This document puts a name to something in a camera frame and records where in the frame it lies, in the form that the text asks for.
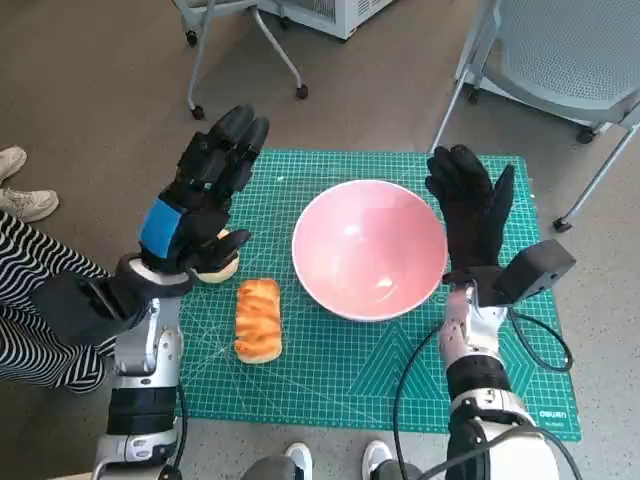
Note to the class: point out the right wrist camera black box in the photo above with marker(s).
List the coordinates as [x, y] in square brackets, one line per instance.
[540, 270]

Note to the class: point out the white wheeled cart base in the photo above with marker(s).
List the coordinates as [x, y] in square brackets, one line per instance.
[590, 117]

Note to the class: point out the person's white shoe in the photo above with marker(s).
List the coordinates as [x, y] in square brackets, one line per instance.
[25, 205]
[377, 457]
[10, 162]
[298, 460]

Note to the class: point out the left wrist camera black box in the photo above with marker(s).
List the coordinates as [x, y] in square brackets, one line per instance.
[70, 310]

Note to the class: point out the person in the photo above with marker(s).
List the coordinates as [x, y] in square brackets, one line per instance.
[30, 250]

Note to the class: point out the person's grey leg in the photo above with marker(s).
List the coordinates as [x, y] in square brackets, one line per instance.
[400, 472]
[270, 471]

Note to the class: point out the long toy bread loaf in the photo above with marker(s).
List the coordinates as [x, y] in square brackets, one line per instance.
[257, 320]

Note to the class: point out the pink bowl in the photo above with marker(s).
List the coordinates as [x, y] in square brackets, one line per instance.
[370, 240]

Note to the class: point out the grey mesh chair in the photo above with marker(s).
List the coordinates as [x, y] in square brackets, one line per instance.
[560, 55]

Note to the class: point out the white appliance cabinet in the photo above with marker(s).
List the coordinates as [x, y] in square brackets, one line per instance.
[340, 17]

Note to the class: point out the grey wheeled chair frame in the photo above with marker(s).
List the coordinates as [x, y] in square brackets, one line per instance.
[198, 112]

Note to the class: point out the left robot hand blue tape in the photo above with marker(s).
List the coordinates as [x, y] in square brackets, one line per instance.
[200, 220]

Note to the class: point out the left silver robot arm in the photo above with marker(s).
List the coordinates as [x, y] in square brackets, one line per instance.
[145, 350]

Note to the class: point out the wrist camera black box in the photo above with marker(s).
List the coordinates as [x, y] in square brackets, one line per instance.
[70, 310]
[540, 270]

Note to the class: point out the green cutting mat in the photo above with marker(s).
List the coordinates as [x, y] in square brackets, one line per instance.
[350, 360]

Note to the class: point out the right robot hand black glove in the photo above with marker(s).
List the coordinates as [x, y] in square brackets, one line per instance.
[470, 220]

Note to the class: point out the round toy bread bun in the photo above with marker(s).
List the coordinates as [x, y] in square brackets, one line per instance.
[217, 274]

